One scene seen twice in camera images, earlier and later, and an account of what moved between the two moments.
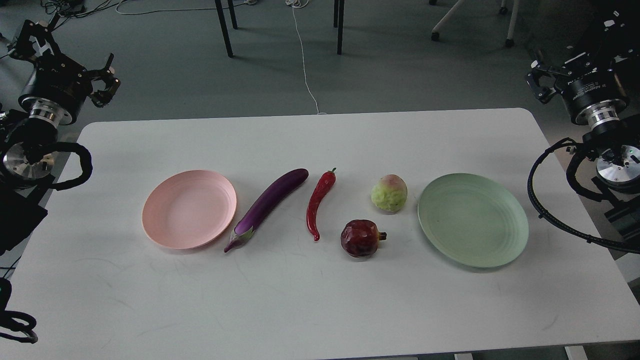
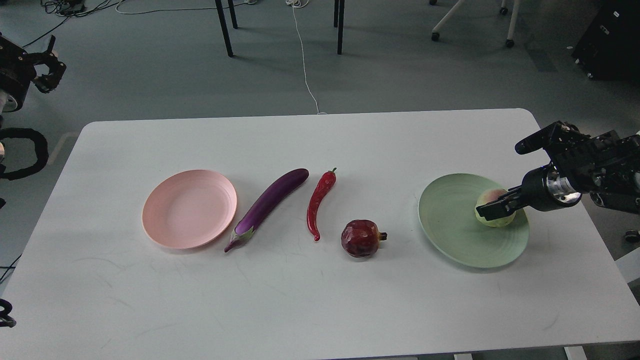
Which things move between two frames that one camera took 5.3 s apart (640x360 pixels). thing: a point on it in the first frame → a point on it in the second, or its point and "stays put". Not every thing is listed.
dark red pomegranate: [360, 238] stays put
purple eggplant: [261, 208] stays put
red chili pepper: [327, 182] stays put
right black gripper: [593, 99] → [545, 188]
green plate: [473, 220] stays put
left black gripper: [59, 85] → [17, 70]
